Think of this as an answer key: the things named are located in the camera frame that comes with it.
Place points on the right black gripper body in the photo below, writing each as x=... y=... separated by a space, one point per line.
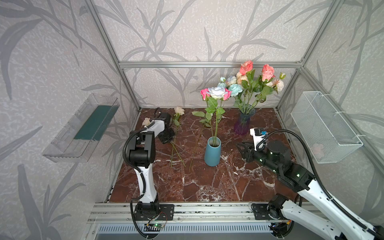
x=249 y=151

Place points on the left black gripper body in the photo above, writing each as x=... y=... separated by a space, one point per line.
x=167 y=135

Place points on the purple blue glass vase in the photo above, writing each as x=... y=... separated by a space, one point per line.
x=242 y=124

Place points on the cream white rose stem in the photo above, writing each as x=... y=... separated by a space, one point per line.
x=146 y=122

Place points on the peach cream rose stem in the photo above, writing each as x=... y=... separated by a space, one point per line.
x=179 y=112

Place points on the teal ceramic cylinder vase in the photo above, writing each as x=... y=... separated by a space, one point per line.
x=213 y=152

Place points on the magenta rosebud stem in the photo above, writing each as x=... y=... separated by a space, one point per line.
x=207 y=116
x=227 y=95

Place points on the light blue white rose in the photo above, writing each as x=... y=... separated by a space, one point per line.
x=215 y=98

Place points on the blue white rose stem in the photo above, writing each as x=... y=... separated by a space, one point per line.
x=231 y=80

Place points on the pale pink peony flower stem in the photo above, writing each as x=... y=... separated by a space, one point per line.
x=277 y=84

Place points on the pink rose flower stem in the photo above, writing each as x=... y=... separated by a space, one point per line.
x=264 y=85

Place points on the dark pink rose stem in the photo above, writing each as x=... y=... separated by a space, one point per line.
x=247 y=69

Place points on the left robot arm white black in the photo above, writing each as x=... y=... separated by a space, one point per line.
x=139 y=152

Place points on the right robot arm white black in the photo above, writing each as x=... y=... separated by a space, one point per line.
x=339 y=223

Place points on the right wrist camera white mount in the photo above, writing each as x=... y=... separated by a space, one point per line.
x=259 y=137

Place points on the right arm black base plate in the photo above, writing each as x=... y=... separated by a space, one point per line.
x=262 y=212

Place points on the white wire mesh basket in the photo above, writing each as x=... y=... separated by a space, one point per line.
x=326 y=133

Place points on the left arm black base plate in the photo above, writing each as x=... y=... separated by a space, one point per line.
x=165 y=212

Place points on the horizontal aluminium frame bar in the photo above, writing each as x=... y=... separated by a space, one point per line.
x=199 y=64

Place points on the clear plastic wall shelf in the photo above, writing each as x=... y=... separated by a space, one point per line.
x=78 y=139

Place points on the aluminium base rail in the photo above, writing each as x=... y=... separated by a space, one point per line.
x=183 y=212

